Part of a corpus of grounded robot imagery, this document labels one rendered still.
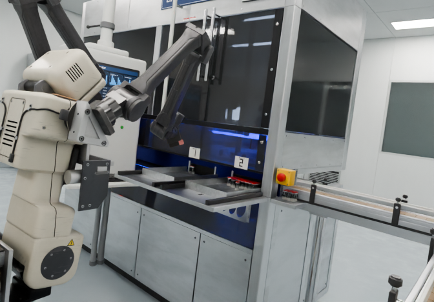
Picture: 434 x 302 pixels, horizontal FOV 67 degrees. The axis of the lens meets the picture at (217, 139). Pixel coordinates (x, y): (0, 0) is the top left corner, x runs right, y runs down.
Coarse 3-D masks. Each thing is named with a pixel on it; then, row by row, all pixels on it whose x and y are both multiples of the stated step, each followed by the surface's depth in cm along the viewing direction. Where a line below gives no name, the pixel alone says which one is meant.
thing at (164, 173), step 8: (144, 168) 180; (152, 168) 186; (160, 168) 190; (168, 168) 195; (176, 168) 200; (184, 168) 205; (152, 176) 175; (160, 176) 171; (168, 176) 167; (176, 176) 186; (184, 176) 170; (192, 176) 174; (200, 176) 179; (208, 176) 184; (216, 176) 190
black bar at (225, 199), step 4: (256, 192) 159; (260, 192) 160; (228, 196) 143; (232, 196) 144; (236, 196) 145; (240, 196) 147; (244, 196) 149; (248, 196) 152; (252, 196) 154; (256, 196) 157; (208, 200) 131; (212, 200) 133; (216, 200) 134; (220, 200) 136; (224, 200) 138; (228, 200) 140; (232, 200) 143; (236, 200) 145; (208, 204) 131; (212, 204) 133
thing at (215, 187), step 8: (192, 184) 156; (200, 184) 167; (208, 184) 172; (216, 184) 177; (224, 184) 180; (200, 192) 152; (208, 192) 149; (216, 192) 146; (224, 192) 143; (232, 192) 146; (240, 192) 150; (248, 192) 155
